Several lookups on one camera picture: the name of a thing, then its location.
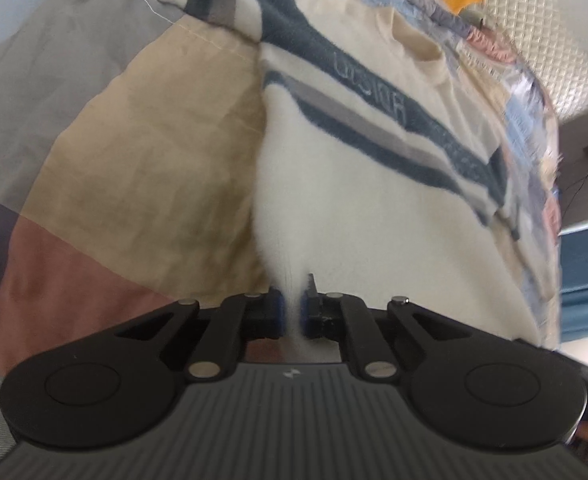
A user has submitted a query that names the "grey wall shelf cabinet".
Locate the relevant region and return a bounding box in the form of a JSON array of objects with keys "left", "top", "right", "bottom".
[{"left": 556, "top": 105, "right": 588, "bottom": 234}]

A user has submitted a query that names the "cream sweater with dark stripes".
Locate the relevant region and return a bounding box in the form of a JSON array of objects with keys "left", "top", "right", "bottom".
[{"left": 16, "top": 0, "right": 560, "bottom": 366}]

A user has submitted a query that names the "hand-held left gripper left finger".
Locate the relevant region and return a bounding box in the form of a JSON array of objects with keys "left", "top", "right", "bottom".
[{"left": 116, "top": 287, "right": 287, "bottom": 381}]

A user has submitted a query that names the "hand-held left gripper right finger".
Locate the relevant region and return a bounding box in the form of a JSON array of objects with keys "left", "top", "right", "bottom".
[{"left": 299, "top": 274, "right": 479, "bottom": 381}]

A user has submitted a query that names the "patchwork checked quilt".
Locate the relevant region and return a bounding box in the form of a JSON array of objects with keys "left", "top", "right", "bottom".
[{"left": 0, "top": 0, "right": 565, "bottom": 396}]

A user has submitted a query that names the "black cable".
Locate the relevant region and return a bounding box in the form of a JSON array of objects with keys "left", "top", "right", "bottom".
[{"left": 561, "top": 155, "right": 588, "bottom": 202}]

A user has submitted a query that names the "cream quilted headboard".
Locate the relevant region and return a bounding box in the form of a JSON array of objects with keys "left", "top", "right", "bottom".
[{"left": 454, "top": 0, "right": 588, "bottom": 124}]

